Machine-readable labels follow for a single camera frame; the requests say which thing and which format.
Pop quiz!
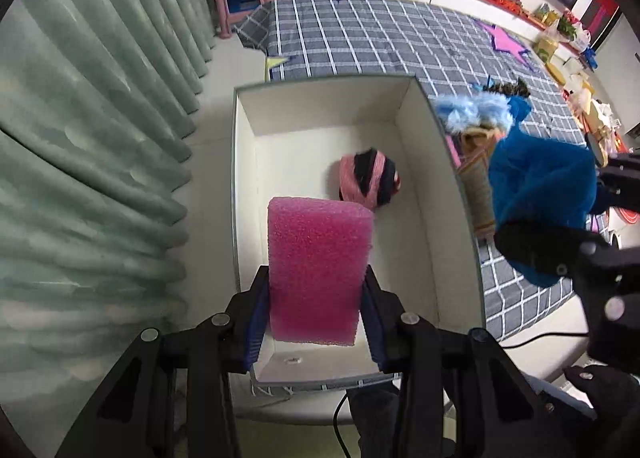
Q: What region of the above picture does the beige knitted cloth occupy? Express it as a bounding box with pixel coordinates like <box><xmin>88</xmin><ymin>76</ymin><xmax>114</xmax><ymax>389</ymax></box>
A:
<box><xmin>458</xmin><ymin>128</ymin><xmax>502</xmax><ymax>238</ymax></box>

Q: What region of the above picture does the light blue fluffy cloth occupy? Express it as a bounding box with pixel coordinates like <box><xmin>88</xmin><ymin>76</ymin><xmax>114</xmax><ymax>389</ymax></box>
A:
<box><xmin>431</xmin><ymin>92</ymin><xmax>514</xmax><ymax>134</ymax></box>

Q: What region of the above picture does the grey checked star rug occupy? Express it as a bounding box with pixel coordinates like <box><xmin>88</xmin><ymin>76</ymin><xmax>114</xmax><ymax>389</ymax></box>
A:
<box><xmin>234</xmin><ymin>0</ymin><xmax>589</xmax><ymax>341</ymax></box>

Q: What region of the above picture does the white cardboard storage box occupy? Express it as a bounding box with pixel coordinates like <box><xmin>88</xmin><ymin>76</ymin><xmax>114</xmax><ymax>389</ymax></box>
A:
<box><xmin>231</xmin><ymin>74</ymin><xmax>485</xmax><ymax>394</ymax></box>

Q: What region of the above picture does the black power cable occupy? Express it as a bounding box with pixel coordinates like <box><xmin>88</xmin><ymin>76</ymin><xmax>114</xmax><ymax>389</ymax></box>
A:
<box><xmin>332</xmin><ymin>330</ymin><xmax>591</xmax><ymax>458</ymax></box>

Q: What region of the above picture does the green pleated curtain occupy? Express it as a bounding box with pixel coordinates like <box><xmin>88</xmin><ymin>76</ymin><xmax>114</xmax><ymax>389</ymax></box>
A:
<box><xmin>1</xmin><ymin>0</ymin><xmax>215</xmax><ymax>457</ymax></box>

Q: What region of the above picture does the leopard print scrunchie cloth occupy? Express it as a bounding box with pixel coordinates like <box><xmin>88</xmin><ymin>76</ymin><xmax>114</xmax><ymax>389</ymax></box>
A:
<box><xmin>482</xmin><ymin>78</ymin><xmax>530</xmax><ymax>98</ymax></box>

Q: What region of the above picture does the blue plush toy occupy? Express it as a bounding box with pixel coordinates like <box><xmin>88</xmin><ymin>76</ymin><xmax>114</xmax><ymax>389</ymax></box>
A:
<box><xmin>488</xmin><ymin>96</ymin><xmax>600</xmax><ymax>288</ymax></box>

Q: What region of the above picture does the pink black striped ball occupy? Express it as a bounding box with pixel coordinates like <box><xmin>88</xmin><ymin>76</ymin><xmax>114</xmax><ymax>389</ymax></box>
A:
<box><xmin>338</xmin><ymin>148</ymin><xmax>401</xmax><ymax>211</ymax></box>

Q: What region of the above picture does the pink foam sponge block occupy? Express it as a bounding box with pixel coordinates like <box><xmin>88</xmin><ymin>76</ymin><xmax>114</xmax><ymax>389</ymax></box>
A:
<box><xmin>268</xmin><ymin>197</ymin><xmax>374</xmax><ymax>346</ymax></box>

